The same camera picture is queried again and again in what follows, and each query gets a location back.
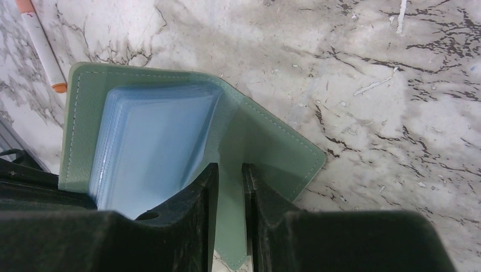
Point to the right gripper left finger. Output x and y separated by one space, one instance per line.
177 235

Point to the small white orange stick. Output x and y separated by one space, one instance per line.
42 46

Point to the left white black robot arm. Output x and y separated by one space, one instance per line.
26 187

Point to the green card holder wallet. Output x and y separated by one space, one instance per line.
134 137

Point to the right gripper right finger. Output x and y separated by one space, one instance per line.
283 237

